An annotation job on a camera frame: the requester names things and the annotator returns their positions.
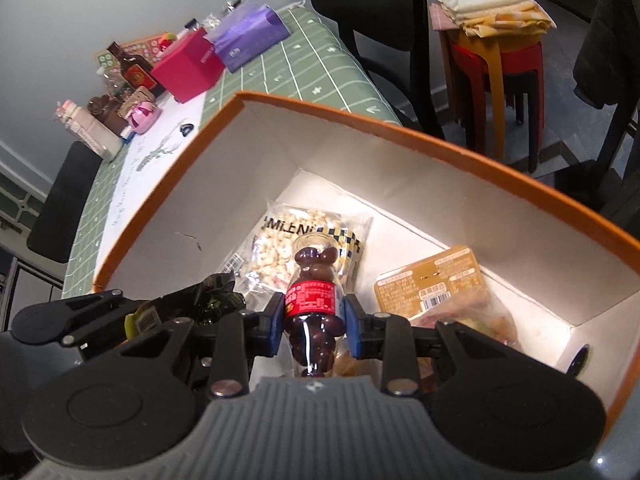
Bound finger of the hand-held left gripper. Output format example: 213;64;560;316
59;285;212;348

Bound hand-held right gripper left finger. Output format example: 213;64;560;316
124;293;286;398

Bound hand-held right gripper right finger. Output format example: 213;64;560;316
342;293;505;396

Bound chocolate candy bottle red cap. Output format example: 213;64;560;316
283;233;347;379

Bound black gold snack packet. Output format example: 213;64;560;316
192;273;247;322

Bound clear vegetable chips package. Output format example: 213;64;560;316
373;245;527;357

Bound checkered puffed snack bag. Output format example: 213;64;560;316
219;201;374;302

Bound orange cardboard box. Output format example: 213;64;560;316
92;91;640;442

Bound glass panel door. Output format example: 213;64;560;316
0;175;52;288

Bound black chair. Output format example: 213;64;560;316
539;102;640;242
27;140;104;265
303;0;447;142

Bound white printed table runner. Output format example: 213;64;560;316
95;87;221;281

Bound pink white drinking bottle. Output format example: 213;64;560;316
55;99;124;162

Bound pink round gadget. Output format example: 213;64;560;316
127;101;161;135

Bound beige small radio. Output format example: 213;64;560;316
117;86;154;120

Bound clear plastic bottle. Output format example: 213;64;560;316
102;72;127;99

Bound brown glass bottle red label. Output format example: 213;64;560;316
106;41;167;99

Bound pink box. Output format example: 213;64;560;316
151;28;226;104

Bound green grid tablecloth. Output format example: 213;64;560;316
60;2;403;291

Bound dotted sticker sheets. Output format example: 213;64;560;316
94;31;177;68

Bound stacked red yellow stools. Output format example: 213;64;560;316
439;29;547;174

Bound purple tissue pack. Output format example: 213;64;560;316
205;2;291;72

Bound folded cloths pile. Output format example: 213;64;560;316
429;0;558;39

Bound dark jacket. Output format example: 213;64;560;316
571;0;640;109

